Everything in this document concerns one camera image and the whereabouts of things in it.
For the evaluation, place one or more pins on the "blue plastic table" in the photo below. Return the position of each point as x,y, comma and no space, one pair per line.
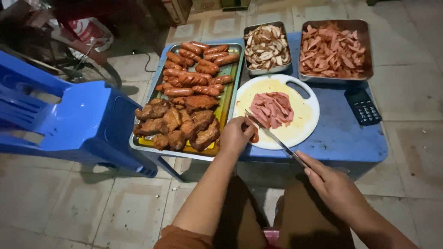
342,138

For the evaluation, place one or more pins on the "pile of red sausage strips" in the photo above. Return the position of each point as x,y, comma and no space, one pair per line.
330,52

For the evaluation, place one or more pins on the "orange shirt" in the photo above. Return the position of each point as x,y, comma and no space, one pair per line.
181,238

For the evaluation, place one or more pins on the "large steel baking tray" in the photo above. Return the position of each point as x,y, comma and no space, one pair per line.
226,93

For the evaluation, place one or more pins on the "pile of pink sausage slices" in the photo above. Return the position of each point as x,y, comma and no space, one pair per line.
273,110

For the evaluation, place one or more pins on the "round white cutting board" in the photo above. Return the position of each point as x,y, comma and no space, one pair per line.
297,128

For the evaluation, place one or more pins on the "person's right hand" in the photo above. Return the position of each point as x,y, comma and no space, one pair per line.
335,192

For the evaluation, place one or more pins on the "blue plastic chair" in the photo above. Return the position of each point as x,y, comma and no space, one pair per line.
83,121

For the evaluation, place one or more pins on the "person's left hand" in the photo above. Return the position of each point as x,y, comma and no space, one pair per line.
233,136

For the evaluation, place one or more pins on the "red sausage end piece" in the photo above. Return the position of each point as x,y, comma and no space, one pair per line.
255,137

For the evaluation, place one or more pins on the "person's left fingers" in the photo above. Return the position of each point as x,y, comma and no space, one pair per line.
247,126

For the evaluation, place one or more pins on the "medium steel tray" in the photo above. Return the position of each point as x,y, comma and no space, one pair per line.
365,38

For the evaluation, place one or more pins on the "row of cardboard cartons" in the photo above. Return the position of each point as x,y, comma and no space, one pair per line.
221,4

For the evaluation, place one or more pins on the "person's left leg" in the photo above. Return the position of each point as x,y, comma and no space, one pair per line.
242,214

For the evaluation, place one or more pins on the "pile of fried meat cutlets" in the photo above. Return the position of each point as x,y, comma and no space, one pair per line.
176,126

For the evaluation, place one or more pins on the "black keypad phone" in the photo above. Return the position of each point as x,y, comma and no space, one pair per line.
362,107

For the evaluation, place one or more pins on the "pile of grilled whole sausages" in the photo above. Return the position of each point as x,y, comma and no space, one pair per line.
197,69

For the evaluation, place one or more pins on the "steel kitchen knife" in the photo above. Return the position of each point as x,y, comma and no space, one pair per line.
273,137

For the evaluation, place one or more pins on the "person's leg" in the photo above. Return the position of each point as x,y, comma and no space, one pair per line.
242,214
308,214

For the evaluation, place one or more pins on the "pile of pale meat slices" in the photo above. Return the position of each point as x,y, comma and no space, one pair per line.
267,46

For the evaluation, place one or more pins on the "small steel tray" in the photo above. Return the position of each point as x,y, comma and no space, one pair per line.
250,69

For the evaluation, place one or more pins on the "person's right leg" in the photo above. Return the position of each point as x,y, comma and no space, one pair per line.
308,214

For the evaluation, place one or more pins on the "brown cardboard box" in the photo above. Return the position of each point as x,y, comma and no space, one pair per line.
171,12

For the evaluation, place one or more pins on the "bicycle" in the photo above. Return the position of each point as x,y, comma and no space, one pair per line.
79,65

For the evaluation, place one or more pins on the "pink plastic stool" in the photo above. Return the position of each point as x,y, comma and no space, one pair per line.
271,238

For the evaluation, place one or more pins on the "white and red plastic bag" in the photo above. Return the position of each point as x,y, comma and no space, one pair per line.
90,33

